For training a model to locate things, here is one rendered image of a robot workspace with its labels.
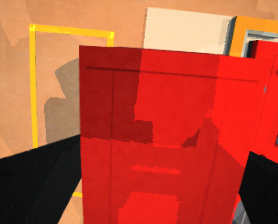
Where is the yellow rectangular outline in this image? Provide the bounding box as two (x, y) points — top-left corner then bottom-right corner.
(29, 24), (114, 149)

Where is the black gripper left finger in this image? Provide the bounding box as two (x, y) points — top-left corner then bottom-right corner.
(0, 134), (82, 224)

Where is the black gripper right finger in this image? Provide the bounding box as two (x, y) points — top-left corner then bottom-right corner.
(238, 151), (278, 224)

